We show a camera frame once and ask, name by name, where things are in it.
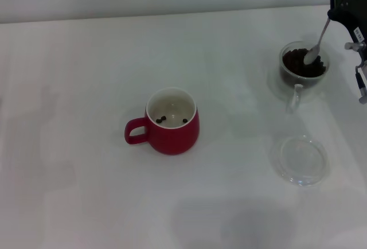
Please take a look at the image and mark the metal spoon with blue handle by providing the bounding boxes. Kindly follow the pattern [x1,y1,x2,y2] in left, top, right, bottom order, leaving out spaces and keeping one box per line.
[303,0,354,65]

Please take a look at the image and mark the small clear glass saucer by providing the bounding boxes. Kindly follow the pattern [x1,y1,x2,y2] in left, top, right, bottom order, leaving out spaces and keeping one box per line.
[271,135,330,187]

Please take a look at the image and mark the red ceramic mug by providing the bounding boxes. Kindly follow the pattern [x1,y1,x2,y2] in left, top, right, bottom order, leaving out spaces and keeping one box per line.
[124,87,201,156]

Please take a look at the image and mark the coffee beans pile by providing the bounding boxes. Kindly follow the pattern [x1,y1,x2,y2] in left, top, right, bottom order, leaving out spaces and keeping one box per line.
[282,47,326,77]

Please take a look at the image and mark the clear glass cup with handle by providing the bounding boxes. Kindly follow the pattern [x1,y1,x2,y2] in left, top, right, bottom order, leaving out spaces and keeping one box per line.
[279,41,330,114]

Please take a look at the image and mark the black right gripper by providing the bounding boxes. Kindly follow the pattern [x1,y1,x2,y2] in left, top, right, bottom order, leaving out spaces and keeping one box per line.
[329,0,367,44]

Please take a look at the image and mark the right arm cable with plug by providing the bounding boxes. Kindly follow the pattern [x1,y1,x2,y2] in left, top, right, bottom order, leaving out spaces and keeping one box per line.
[345,41,367,104]

